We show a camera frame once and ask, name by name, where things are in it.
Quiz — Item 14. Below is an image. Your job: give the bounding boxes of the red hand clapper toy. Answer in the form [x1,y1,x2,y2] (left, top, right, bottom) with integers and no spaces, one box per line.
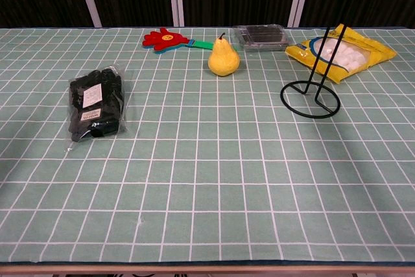
[141,27,216,55]

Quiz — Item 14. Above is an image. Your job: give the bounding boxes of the green checked tablecloth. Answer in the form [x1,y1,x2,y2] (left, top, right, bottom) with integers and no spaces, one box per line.
[0,26,415,263]

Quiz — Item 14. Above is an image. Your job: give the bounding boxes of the yellow pear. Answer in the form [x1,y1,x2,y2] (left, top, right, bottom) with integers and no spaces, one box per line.
[207,32,241,78]

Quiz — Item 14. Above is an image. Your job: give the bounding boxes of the clear plastic box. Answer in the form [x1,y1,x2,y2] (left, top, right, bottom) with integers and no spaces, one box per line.
[233,24,291,53]

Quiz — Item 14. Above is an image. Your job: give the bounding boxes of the black gloves in plastic bag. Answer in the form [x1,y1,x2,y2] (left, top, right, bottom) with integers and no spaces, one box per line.
[65,64,130,152]

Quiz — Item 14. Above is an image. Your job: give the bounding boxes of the yellow marshmallow bag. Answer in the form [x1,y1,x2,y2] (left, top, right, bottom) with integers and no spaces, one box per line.
[285,23,398,85]

